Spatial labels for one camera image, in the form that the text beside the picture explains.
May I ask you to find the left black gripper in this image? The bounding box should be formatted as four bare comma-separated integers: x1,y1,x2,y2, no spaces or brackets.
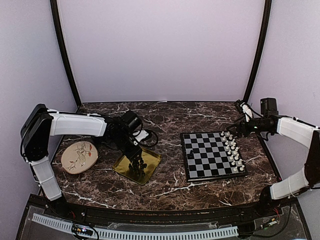
111,132,143,161

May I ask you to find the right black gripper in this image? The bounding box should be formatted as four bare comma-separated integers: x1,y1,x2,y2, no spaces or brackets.
226,114,269,138

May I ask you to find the gold square tray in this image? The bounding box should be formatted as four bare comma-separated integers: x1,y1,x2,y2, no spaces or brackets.
112,147,162,185

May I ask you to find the black silver chess board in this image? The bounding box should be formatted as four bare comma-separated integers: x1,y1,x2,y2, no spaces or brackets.
180,131,248,182

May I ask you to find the black chess pawn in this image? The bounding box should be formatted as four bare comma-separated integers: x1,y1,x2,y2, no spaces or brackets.
187,150,194,159

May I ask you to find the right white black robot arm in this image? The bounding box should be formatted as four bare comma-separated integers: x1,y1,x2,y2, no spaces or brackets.
226,97,320,217

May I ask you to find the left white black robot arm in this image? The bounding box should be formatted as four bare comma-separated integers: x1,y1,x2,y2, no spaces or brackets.
19,103,151,218

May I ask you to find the pile of black chess pieces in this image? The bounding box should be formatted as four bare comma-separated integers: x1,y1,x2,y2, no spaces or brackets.
129,161,147,177

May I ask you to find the white chess pieces row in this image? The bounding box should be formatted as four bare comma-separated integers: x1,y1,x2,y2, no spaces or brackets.
220,131,245,174

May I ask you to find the round painted wooden plate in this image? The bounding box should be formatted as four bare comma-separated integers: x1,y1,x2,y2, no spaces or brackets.
60,141,99,175

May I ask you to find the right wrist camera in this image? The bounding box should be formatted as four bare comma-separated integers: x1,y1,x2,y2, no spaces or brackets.
235,99,254,122

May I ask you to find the left black frame post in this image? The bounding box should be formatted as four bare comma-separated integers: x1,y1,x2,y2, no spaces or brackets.
49,0,82,107

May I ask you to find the black frame post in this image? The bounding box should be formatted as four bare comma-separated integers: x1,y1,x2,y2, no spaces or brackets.
49,0,82,107
243,0,272,102

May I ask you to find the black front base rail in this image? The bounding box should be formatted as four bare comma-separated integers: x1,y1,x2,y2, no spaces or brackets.
24,193,283,227

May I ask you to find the white slotted cable duct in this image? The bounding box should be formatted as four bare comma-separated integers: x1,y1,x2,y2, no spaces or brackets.
31,213,239,240

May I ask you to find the right black frame post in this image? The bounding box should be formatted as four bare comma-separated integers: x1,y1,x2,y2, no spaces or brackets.
243,0,272,102

